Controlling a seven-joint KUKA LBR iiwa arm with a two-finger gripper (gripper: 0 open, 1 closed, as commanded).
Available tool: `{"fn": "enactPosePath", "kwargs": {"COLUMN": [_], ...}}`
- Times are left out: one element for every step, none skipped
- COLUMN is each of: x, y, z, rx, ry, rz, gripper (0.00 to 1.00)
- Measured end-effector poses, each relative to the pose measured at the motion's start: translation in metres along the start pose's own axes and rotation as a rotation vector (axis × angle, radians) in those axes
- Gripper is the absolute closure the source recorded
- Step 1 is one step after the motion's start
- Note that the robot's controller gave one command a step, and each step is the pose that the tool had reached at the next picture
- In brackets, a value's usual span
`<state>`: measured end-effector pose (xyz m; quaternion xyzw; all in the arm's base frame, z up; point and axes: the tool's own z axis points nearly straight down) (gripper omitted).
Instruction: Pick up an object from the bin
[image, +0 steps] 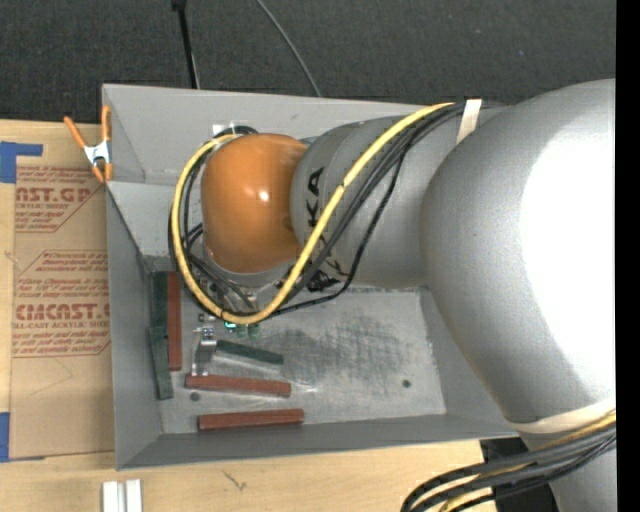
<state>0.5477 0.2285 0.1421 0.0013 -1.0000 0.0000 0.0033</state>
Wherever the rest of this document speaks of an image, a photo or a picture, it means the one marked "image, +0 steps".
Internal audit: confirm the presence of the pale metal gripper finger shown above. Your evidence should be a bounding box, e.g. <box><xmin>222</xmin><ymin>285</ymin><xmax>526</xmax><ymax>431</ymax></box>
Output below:
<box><xmin>191</xmin><ymin>325</ymin><xmax>219</xmax><ymax>378</ymax></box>

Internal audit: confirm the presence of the red-brown flat block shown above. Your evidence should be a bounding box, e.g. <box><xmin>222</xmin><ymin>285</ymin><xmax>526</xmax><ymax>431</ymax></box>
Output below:
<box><xmin>197</xmin><ymin>407</ymin><xmax>306</xmax><ymax>433</ymax></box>
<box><xmin>166</xmin><ymin>271</ymin><xmax>184</xmax><ymax>372</ymax></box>
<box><xmin>184</xmin><ymin>373</ymin><xmax>293</xmax><ymax>399</ymax></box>

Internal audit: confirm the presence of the grey metal bin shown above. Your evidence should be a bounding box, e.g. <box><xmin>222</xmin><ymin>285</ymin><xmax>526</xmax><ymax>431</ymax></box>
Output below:
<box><xmin>101</xmin><ymin>83</ymin><xmax>522</xmax><ymax>472</ymax></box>

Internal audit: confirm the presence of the brown cardboard board, red print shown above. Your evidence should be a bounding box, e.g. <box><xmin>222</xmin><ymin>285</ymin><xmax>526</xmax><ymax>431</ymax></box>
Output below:
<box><xmin>0</xmin><ymin>118</ymin><xmax>117</xmax><ymax>462</ymax></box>

